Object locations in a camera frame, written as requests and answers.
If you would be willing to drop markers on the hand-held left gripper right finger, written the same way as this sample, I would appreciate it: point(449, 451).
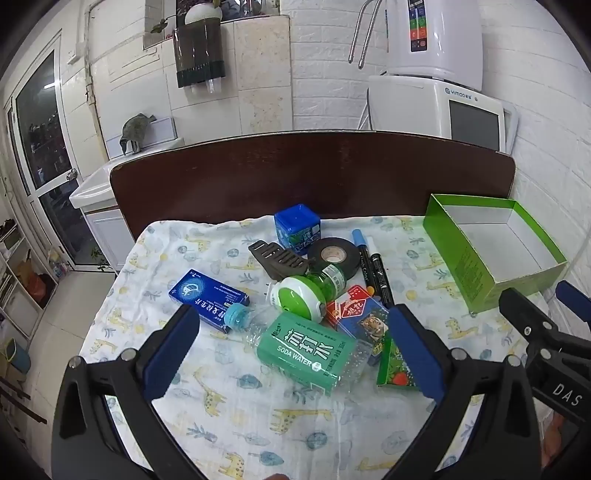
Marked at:
point(415, 357)

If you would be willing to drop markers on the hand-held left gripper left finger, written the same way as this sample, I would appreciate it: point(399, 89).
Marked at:
point(171, 353)

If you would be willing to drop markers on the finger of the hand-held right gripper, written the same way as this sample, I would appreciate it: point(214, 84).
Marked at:
point(524, 314)
point(575, 300)

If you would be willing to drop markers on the red and blue card box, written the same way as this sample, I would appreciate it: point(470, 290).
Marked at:
point(358, 318)

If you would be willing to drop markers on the green cardboard box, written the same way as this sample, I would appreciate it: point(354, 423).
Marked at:
point(466, 258)

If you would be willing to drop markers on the clear bottle with green label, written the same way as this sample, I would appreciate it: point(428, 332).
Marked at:
point(304, 353)

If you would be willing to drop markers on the green and white round device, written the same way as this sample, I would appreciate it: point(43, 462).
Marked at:
point(295, 295)

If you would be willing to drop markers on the green box with strawberry print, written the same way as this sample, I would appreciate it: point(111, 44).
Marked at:
point(395, 371)

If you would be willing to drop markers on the blue medicine box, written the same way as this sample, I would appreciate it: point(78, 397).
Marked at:
point(207, 295)

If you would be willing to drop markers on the giraffe printed blanket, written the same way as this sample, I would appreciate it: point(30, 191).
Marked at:
point(231, 417)

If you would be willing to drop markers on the black marker with blue cap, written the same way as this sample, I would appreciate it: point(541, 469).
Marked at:
point(364, 258)

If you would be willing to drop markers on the black tape roll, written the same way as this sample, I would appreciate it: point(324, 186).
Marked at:
point(332, 256)

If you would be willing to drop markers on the dark slotted plastic piece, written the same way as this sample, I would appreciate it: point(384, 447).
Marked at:
point(279, 261)

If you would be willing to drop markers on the blue bin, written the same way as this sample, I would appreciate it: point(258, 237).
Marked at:
point(17, 355)

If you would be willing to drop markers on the white sink cabinet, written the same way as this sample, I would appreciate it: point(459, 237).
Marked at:
point(104, 207)

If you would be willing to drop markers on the white storage shelf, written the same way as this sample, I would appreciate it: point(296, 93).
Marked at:
point(14, 277)

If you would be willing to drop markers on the small blue cube box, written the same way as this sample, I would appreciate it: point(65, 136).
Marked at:
point(295, 228)

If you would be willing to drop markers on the dark brown wooden headboard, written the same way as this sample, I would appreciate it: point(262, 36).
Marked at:
point(300, 175)

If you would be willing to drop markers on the glass door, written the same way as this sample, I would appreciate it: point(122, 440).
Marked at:
point(44, 134)

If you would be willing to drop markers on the dark cup dispenser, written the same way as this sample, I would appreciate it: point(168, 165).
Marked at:
point(199, 50)

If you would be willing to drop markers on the white plant pot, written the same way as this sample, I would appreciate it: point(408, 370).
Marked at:
point(202, 13)

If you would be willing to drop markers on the white wall water appliance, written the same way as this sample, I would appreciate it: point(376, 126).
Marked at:
point(448, 41)

